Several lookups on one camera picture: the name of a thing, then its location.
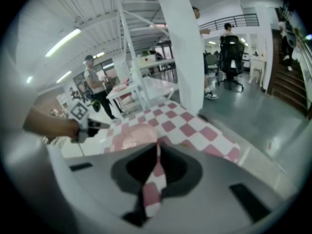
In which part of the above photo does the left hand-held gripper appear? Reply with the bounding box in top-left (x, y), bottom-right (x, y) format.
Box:
top-left (70, 102), bottom-right (111, 143)

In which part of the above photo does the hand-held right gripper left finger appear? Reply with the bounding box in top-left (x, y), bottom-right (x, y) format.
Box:
top-left (63, 141), bottom-right (159, 234)

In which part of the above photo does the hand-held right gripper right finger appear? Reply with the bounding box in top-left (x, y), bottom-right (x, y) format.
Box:
top-left (145, 142), bottom-right (293, 234)

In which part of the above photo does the person's left forearm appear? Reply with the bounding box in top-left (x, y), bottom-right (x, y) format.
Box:
top-left (22, 106), bottom-right (80, 138)

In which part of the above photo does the white square table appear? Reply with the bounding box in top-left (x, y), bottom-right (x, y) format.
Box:
top-left (106, 81), bottom-right (139, 119)

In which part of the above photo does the ceiling tube light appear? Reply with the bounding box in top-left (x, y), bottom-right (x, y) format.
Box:
top-left (56, 71), bottom-right (73, 84)
top-left (45, 27), bottom-right (82, 58)

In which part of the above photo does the red white checkered tablecloth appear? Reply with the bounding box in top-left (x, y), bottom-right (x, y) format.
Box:
top-left (103, 102), bottom-right (241, 219)

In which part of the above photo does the white metal shelf rack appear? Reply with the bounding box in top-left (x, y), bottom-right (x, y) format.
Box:
top-left (117, 0), bottom-right (180, 109)

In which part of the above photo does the dark wooden staircase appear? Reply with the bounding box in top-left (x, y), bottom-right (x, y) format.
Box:
top-left (267, 29), bottom-right (309, 118)

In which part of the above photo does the white pillar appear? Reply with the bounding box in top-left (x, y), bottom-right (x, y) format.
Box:
top-left (152, 0), bottom-right (205, 112)

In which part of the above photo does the white desk with curved legs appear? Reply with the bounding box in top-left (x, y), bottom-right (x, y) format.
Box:
top-left (248, 57), bottom-right (266, 87)

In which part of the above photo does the black office chair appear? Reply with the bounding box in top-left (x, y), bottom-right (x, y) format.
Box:
top-left (216, 35), bottom-right (245, 92)

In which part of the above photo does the black balcony railing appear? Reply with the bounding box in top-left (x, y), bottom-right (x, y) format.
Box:
top-left (198, 13), bottom-right (258, 31)

